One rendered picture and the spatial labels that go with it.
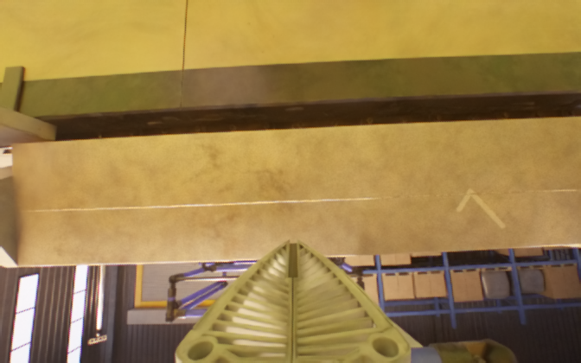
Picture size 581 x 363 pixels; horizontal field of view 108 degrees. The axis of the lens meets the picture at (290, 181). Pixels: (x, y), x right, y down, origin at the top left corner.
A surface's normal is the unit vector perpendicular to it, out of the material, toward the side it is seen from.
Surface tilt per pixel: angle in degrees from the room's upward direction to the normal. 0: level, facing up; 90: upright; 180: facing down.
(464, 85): 90
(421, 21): 90
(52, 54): 90
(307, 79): 90
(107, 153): 80
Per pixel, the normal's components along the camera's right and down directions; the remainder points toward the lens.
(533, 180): -0.01, 0.01
